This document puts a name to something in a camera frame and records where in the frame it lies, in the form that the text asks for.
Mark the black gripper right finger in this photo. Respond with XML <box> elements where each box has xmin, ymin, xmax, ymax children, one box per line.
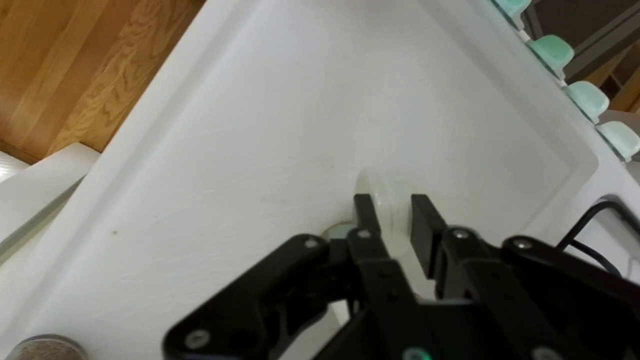
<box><xmin>408</xmin><ymin>192</ymin><xmax>640</xmax><ymax>360</ymax></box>

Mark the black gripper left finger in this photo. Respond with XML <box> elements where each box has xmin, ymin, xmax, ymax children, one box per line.
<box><xmin>163</xmin><ymin>192</ymin><xmax>431</xmax><ymax>360</ymax></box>

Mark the black stove burner grate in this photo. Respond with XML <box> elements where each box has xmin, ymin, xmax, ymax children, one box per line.
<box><xmin>557</xmin><ymin>193</ymin><xmax>640</xmax><ymax>276</ymax></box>

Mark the white plastic tray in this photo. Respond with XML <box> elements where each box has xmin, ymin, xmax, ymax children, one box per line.
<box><xmin>0</xmin><ymin>0</ymin><xmax>603</xmax><ymax>360</ymax></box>

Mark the teal stove knob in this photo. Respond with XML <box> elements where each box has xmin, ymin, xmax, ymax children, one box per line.
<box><xmin>527</xmin><ymin>34</ymin><xmax>578</xmax><ymax>80</ymax></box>
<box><xmin>494</xmin><ymin>0</ymin><xmax>537</xmax><ymax>20</ymax></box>
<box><xmin>594</xmin><ymin>118</ymin><xmax>640</xmax><ymax>161</ymax></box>
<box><xmin>565</xmin><ymin>77</ymin><xmax>612</xmax><ymax>123</ymax></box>

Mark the white kitchen stove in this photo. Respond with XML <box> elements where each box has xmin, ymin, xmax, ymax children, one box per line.
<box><xmin>0</xmin><ymin>0</ymin><xmax>640</xmax><ymax>360</ymax></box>

